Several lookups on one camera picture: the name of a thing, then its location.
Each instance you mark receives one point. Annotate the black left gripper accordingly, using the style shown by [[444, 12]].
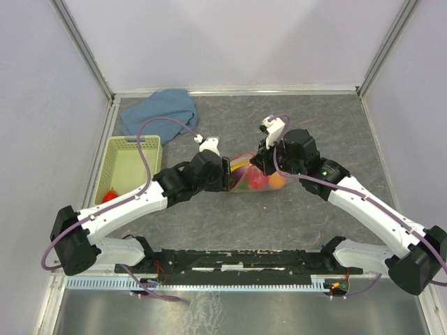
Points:
[[223, 181]]

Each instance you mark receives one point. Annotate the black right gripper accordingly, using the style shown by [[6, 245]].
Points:
[[261, 158]]

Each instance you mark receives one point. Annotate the purple eggplant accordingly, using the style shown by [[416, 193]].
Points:
[[238, 172]]

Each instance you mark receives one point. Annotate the clear zip top bag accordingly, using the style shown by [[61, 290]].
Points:
[[241, 185]]

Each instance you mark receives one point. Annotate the orange peach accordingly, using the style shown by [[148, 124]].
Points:
[[276, 181]]

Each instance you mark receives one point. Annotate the red apple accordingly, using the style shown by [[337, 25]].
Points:
[[255, 179]]

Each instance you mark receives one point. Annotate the yellow banana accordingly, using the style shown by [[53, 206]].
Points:
[[240, 161]]

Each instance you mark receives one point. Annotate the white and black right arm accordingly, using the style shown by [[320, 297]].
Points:
[[412, 254]]

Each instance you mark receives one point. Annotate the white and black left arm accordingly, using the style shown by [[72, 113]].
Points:
[[81, 238]]

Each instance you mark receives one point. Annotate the blue cloth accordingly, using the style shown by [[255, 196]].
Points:
[[175, 112]]

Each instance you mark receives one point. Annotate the pale green perforated basket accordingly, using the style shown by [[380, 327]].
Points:
[[122, 168]]

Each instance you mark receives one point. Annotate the red pepper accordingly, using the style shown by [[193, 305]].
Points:
[[110, 195]]

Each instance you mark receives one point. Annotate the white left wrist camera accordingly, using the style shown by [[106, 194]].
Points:
[[207, 146]]

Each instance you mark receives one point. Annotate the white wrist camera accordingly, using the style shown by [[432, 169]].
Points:
[[207, 146], [273, 127]]

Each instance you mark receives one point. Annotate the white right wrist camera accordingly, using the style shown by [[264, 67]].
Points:
[[273, 127]]

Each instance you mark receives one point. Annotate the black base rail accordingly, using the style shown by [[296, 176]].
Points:
[[285, 267]]

